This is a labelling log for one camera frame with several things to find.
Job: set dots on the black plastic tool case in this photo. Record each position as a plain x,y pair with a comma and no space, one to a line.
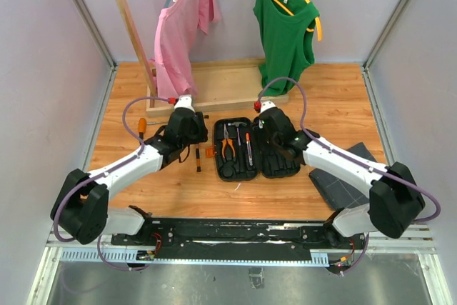
266,160

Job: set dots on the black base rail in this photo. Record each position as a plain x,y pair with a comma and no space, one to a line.
239,240

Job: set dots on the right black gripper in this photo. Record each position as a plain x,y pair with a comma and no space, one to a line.
257,132

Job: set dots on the green tank top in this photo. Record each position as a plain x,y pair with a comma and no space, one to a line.
286,32

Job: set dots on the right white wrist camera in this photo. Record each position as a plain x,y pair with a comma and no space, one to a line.
261,107

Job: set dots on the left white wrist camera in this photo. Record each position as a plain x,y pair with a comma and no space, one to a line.
182,102

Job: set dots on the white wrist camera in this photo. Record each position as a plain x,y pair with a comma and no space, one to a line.
261,107
182,102

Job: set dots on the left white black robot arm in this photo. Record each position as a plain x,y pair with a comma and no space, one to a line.
82,206

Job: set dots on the slim black orange screwdriver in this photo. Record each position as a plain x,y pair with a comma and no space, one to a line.
198,158

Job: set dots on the pink t-shirt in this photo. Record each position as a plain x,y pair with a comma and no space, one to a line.
175,35

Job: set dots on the small orange screwdriver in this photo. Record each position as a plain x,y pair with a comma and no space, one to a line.
142,126

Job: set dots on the orange handled pliers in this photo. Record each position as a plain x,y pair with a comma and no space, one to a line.
228,149

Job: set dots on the wooden clothes rack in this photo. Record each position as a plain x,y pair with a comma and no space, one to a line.
223,85

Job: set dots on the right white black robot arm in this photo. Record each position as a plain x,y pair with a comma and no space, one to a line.
394,200

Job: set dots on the steel claw hammer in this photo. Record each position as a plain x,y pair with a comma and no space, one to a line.
237,125

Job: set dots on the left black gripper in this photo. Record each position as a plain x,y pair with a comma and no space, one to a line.
201,128

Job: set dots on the grey folded cloth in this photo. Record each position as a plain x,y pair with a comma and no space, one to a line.
339,187

